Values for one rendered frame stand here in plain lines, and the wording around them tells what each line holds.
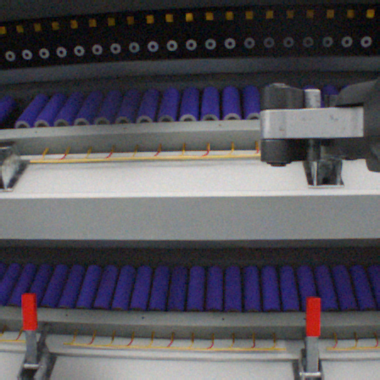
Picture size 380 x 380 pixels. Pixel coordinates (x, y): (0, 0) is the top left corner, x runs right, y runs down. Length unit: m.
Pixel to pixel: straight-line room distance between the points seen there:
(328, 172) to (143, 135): 0.16
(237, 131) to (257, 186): 0.06
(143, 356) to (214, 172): 0.21
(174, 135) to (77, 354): 0.25
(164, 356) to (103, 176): 0.19
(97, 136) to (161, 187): 0.08
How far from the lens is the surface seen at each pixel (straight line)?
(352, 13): 0.51
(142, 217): 0.37
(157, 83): 0.49
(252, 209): 0.36
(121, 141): 0.40
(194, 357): 0.47
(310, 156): 0.16
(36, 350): 0.48
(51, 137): 0.42
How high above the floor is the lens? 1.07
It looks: 16 degrees down
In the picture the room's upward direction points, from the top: 2 degrees counter-clockwise
